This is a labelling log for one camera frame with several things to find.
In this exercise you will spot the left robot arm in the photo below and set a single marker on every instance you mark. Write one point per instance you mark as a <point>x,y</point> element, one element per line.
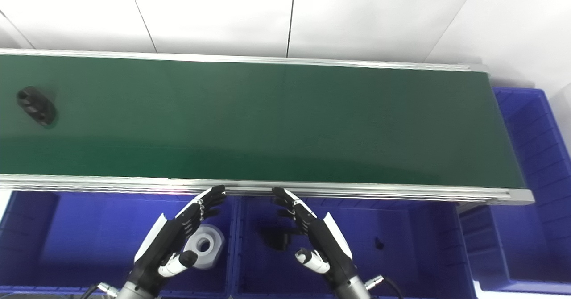
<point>136,291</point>

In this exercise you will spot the green conveyor belt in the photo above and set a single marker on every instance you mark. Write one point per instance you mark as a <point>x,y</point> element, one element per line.
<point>267,120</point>
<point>134,184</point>

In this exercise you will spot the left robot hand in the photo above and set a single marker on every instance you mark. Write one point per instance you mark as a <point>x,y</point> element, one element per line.
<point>171,236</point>

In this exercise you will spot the black oblong part with holes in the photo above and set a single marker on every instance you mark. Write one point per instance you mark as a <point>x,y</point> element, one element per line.
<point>36,106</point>

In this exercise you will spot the small black part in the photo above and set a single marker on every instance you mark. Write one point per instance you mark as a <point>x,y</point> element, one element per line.
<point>379,244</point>

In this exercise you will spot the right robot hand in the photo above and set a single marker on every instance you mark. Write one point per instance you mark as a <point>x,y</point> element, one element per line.
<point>321,236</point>

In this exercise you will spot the blue plastic bin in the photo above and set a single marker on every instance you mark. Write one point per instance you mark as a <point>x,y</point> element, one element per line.
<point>401,245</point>
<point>80,241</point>

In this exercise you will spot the white cylindrical part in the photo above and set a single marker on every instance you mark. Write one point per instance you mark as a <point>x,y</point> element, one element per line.
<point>207,245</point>

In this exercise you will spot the black blocky part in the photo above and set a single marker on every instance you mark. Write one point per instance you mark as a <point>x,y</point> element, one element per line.
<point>277,238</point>

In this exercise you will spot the long blue divided bin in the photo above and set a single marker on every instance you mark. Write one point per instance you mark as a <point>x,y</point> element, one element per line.
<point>535,156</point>

